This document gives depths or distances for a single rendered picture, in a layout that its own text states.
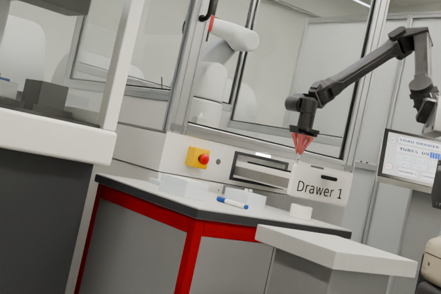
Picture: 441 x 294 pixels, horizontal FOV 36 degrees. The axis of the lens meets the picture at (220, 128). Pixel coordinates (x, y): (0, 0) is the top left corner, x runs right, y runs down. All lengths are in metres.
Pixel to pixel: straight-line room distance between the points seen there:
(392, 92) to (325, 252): 3.07
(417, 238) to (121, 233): 1.67
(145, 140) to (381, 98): 2.38
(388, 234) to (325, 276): 2.82
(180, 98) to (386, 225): 2.27
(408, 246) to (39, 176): 1.92
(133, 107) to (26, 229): 0.81
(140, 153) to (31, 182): 0.64
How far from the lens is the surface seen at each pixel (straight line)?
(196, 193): 2.04
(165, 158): 2.44
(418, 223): 3.37
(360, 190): 4.58
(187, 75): 2.46
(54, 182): 2.05
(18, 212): 2.03
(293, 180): 2.37
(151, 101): 2.56
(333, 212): 3.06
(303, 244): 1.59
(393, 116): 4.51
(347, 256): 1.54
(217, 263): 1.90
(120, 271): 2.11
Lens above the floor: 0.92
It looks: 2 degrees up
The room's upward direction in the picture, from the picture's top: 12 degrees clockwise
